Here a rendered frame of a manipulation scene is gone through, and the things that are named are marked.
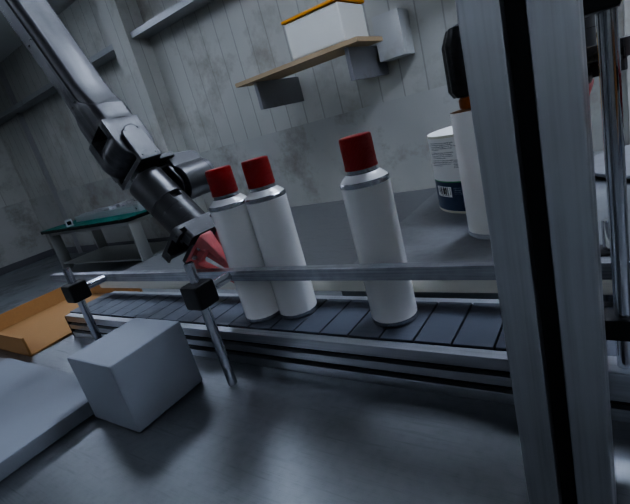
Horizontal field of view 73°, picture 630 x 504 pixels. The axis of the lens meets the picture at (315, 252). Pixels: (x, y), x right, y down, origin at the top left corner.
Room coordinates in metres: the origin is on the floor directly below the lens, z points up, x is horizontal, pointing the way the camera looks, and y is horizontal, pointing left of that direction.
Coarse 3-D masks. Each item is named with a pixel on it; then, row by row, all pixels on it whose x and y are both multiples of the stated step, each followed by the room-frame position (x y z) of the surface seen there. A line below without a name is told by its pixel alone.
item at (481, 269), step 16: (80, 272) 0.76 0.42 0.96; (96, 272) 0.72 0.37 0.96; (112, 272) 0.69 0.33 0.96; (128, 272) 0.66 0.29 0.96; (144, 272) 0.63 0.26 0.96; (160, 272) 0.60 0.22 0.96; (176, 272) 0.58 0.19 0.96; (208, 272) 0.53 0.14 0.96; (224, 272) 0.52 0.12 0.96; (240, 272) 0.50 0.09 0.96; (256, 272) 0.48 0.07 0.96; (272, 272) 0.47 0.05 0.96; (288, 272) 0.45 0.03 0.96; (304, 272) 0.44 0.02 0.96; (320, 272) 0.43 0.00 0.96; (336, 272) 0.41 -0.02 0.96; (352, 272) 0.40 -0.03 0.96; (368, 272) 0.39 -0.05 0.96; (384, 272) 0.38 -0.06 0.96; (400, 272) 0.37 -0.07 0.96; (416, 272) 0.36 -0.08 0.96; (432, 272) 0.35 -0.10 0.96; (448, 272) 0.34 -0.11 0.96; (464, 272) 0.33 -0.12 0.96; (480, 272) 0.33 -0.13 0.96; (608, 272) 0.27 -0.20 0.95
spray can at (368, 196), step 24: (360, 144) 0.42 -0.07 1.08; (360, 168) 0.42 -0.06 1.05; (360, 192) 0.41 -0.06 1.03; (384, 192) 0.41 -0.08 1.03; (360, 216) 0.41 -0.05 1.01; (384, 216) 0.41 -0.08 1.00; (360, 240) 0.42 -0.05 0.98; (384, 240) 0.41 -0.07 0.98; (384, 288) 0.41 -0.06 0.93; (408, 288) 0.42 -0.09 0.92; (384, 312) 0.41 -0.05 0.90; (408, 312) 0.41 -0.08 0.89
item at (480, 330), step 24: (72, 312) 0.81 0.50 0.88; (96, 312) 0.76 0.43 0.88; (120, 312) 0.72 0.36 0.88; (144, 312) 0.69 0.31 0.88; (168, 312) 0.66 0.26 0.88; (192, 312) 0.62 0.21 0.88; (216, 312) 0.60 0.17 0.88; (240, 312) 0.57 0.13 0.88; (336, 312) 0.49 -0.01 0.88; (360, 312) 0.47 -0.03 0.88; (432, 312) 0.43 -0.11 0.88; (456, 312) 0.41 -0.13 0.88; (480, 312) 0.39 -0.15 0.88; (360, 336) 0.41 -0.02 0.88; (384, 336) 0.40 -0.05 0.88; (408, 336) 0.39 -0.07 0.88; (432, 336) 0.37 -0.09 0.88; (456, 336) 0.37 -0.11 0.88; (480, 336) 0.35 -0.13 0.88
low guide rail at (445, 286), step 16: (160, 288) 0.75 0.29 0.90; (176, 288) 0.72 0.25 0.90; (224, 288) 0.64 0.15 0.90; (320, 288) 0.53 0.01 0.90; (336, 288) 0.51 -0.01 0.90; (352, 288) 0.50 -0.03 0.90; (416, 288) 0.45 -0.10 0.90; (432, 288) 0.44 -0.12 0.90; (448, 288) 0.42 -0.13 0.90; (464, 288) 0.41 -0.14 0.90; (480, 288) 0.40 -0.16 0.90; (496, 288) 0.39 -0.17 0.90; (608, 288) 0.34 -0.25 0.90
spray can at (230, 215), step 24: (216, 168) 0.54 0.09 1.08; (216, 192) 0.53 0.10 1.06; (216, 216) 0.52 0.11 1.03; (240, 216) 0.52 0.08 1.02; (240, 240) 0.52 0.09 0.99; (240, 264) 0.52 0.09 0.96; (264, 264) 0.53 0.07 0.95; (240, 288) 0.52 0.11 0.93; (264, 288) 0.52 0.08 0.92; (264, 312) 0.52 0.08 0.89
